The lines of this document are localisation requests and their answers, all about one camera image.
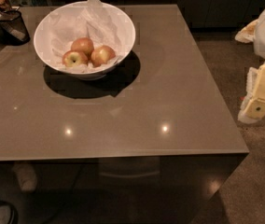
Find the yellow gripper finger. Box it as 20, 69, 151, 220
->
238, 63, 265, 124

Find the white bowl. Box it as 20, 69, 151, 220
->
33, 1, 137, 81

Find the left red yellow apple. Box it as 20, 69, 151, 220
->
62, 50, 89, 67

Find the white crumpled paper liner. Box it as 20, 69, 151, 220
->
48, 0, 128, 74

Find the pale object under table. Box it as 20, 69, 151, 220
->
12, 162, 37, 193

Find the black mesh basket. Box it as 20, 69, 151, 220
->
0, 10, 30, 46

